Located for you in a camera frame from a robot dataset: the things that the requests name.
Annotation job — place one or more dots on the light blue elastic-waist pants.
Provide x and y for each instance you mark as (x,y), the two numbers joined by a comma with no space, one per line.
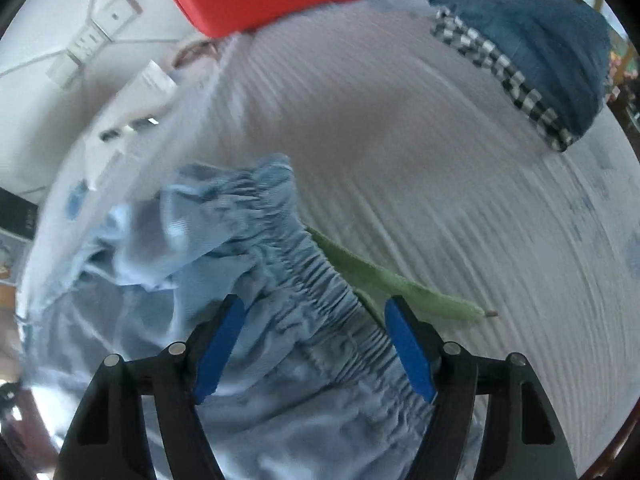
(260,280)

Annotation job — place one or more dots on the blue pillow with checkered trim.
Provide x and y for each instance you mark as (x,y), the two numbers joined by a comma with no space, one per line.
(537,50)

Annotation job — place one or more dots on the white striped bed sheet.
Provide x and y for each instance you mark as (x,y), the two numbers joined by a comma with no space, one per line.
(425,170)

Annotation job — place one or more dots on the black box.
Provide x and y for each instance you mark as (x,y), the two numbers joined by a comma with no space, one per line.
(17,212)

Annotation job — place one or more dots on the white power strip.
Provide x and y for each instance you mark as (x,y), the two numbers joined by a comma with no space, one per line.
(95,32)

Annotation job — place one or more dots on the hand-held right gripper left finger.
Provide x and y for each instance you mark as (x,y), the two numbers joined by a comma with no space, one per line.
(218,344)

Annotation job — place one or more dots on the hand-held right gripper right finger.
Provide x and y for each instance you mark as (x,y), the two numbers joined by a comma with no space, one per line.
(409,345)

